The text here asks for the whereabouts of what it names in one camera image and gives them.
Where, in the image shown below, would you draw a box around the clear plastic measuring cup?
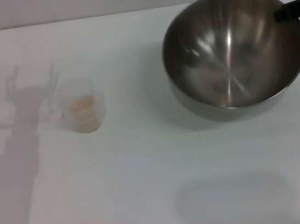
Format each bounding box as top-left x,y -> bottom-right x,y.
45,74 -> 109,138

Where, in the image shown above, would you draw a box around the white rice grains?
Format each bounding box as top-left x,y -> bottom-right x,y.
66,93 -> 103,134

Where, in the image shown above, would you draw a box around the stainless steel mixing bowl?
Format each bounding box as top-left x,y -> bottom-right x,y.
155,0 -> 300,129

